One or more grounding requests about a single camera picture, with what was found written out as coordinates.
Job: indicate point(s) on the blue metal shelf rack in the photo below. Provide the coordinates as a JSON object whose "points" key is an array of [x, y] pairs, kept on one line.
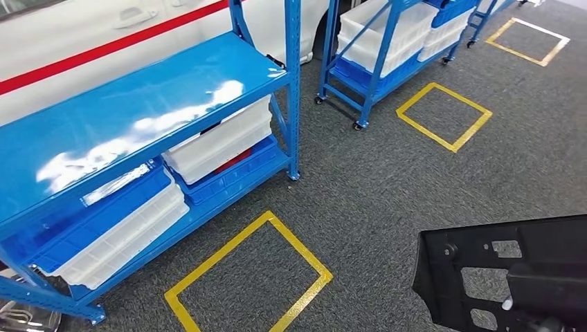
{"points": [[137, 101]]}

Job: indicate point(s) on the yellow floor tape square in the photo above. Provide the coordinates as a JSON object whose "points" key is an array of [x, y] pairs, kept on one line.
{"points": [[220, 254]]}

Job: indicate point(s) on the blue wheeled rack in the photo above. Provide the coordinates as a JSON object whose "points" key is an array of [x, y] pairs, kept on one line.
{"points": [[481, 20], [380, 59]]}

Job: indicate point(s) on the red item in crate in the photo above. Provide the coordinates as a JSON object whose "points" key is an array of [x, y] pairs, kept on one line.
{"points": [[234, 161]]}

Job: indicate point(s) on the black plastic plate part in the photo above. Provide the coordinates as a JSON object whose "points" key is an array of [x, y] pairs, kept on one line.
{"points": [[440, 284]]}

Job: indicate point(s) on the chrome stanchion post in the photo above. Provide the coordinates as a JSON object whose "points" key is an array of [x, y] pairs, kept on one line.
{"points": [[23, 311]]}

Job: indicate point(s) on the white car with red stripe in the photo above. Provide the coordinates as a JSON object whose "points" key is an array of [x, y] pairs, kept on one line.
{"points": [[69, 32]]}

